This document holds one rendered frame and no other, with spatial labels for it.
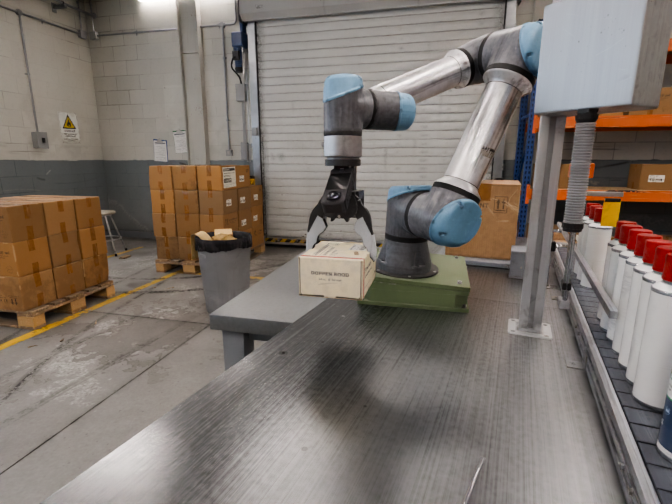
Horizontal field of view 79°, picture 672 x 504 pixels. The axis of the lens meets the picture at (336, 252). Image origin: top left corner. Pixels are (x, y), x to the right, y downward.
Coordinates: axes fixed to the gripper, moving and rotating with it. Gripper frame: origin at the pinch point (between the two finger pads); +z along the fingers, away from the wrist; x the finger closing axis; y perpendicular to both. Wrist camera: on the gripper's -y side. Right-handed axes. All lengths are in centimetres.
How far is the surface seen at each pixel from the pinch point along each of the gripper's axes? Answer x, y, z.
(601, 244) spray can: -58, 33, 0
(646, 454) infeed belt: -43, -31, 13
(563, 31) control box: -39, 7, -42
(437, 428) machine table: -20.3, -25.0, 17.7
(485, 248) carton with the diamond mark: -36, 76, 11
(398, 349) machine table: -12.5, -1.6, 17.3
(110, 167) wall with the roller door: 479, 462, -16
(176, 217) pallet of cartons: 251, 299, 35
